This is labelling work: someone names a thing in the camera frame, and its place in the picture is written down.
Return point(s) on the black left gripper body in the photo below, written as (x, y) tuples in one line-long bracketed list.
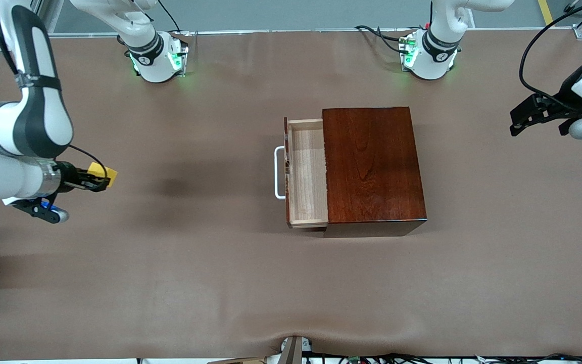
[(565, 97)]

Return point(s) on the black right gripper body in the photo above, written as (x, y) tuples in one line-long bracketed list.
[(70, 174)]

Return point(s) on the yellow wooden block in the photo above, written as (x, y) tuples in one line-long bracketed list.
[(111, 174)]

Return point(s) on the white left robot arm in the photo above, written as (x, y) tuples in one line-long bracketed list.
[(432, 65)]

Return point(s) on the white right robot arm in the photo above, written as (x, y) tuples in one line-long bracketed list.
[(38, 126)]

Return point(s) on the brown table mat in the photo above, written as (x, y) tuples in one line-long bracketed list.
[(220, 283)]

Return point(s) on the dark brown wooden cabinet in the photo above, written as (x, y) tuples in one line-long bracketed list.
[(372, 167)]

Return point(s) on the brown cardboard piece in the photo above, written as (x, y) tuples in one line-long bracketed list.
[(240, 361)]

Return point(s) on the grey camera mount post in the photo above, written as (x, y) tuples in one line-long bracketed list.
[(291, 351)]

